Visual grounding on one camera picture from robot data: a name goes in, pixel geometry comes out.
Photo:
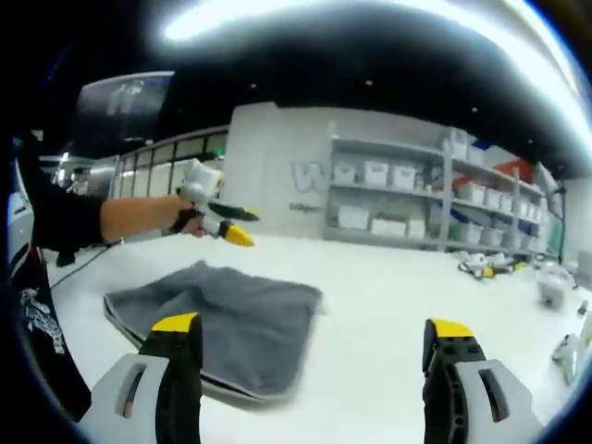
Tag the grey towel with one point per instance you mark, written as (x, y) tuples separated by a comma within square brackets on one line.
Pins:
[(240, 314)]

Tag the person's left hand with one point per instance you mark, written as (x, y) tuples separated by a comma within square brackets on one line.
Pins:
[(171, 208)]

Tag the glass partition windows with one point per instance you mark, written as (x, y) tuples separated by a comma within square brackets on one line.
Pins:
[(148, 171)]

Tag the dark hanging ceiling screen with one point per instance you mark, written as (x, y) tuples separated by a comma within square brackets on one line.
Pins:
[(125, 106)]

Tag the white gadget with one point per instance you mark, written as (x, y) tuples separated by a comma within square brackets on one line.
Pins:
[(566, 353)]

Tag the person in black shirt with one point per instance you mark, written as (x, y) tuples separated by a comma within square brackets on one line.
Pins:
[(60, 217)]

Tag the white crumpled bag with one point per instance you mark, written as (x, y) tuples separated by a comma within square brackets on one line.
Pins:
[(555, 287)]

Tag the group of white storage bins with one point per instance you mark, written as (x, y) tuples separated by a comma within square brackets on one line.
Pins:
[(377, 172)]

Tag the long ceiling light strip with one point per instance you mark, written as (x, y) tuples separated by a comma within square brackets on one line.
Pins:
[(277, 18)]

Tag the grey metal shelf unit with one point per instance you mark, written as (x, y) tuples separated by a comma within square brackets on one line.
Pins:
[(446, 194)]

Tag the black floor stand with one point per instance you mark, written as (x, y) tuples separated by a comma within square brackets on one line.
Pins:
[(562, 222)]

